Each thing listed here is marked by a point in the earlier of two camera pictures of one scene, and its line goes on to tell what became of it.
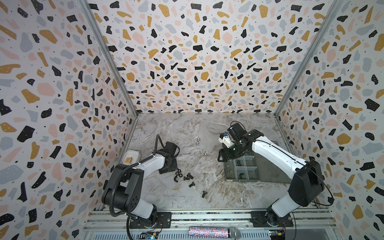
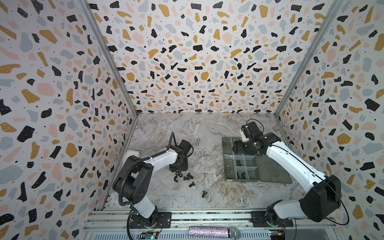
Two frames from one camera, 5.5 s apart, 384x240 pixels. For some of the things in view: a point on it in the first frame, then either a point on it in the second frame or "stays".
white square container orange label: (131, 157) stays
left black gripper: (174, 167) to (184, 167)
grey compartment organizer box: (249, 167) stays
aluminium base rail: (113, 225) stays
